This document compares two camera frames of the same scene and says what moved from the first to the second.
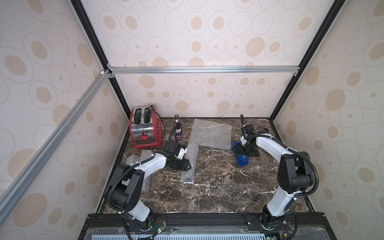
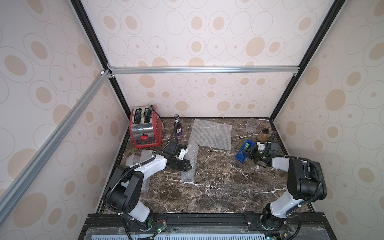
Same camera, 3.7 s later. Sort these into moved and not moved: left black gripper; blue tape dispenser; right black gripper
Moved: blue tape dispenser; right black gripper
Not moved: left black gripper
